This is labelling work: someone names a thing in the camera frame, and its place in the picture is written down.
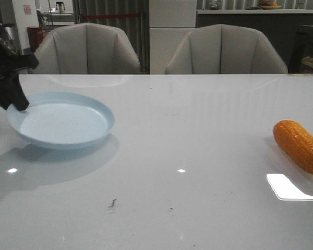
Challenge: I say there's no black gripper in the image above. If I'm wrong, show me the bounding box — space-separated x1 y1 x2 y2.
0 25 39 110

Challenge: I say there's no light blue round plate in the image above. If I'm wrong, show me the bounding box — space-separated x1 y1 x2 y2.
6 92 115 150

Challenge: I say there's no orange plastic corn cob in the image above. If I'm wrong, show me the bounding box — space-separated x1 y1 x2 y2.
273 120 313 174

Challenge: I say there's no red trash bin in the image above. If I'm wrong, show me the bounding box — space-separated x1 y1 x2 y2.
27 27 44 52

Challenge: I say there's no grey upholstered chair left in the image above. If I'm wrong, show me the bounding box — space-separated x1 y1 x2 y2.
29 22 140 74

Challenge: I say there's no grey upholstered chair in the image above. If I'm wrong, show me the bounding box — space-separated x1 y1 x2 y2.
29 22 140 74
165 24 288 74

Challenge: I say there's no red barrier belt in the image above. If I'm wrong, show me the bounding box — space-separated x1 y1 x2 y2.
80 13 141 20

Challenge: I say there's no white cabinet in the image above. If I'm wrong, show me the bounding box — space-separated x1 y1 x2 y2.
149 1 197 74

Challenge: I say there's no grey upholstered chair right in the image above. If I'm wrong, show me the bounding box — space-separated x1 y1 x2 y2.
165 24 288 74

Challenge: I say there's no fruit bowl on counter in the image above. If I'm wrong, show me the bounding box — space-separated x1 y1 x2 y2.
257 0 282 10

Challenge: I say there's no dark counter with white top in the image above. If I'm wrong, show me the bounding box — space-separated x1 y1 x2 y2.
196 9 313 65

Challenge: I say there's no pink paper on wall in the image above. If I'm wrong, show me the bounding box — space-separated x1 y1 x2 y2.
23 5 32 15

